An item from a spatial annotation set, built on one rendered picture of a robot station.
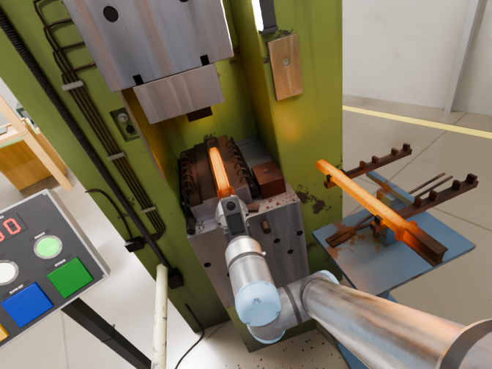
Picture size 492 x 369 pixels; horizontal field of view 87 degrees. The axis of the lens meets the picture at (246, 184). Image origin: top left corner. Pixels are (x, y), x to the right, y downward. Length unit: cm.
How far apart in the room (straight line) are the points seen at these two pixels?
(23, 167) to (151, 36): 410
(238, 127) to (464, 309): 144
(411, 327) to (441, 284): 154
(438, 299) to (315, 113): 123
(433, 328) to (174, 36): 65
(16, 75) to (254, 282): 77
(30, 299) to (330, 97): 102
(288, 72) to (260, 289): 62
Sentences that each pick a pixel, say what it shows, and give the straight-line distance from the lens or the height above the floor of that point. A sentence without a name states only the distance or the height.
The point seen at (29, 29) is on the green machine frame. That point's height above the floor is 152.
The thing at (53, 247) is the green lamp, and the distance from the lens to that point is 83.
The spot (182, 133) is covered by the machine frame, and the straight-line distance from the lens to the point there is 124.
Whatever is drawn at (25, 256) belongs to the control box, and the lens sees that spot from 85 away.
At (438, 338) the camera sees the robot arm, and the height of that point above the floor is 123.
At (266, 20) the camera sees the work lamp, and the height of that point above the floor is 141.
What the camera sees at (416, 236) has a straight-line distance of 68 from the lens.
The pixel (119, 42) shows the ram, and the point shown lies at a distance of 68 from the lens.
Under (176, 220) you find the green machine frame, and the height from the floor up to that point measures 84.
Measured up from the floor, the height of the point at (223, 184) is 101.
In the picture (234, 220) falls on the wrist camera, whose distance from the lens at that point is 66.
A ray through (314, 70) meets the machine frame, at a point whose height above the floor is 124.
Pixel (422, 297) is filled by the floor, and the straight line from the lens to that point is 177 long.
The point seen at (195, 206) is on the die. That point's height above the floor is 98.
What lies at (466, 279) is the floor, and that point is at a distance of 191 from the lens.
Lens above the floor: 148
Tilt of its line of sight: 36 degrees down
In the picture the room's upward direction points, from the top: 16 degrees counter-clockwise
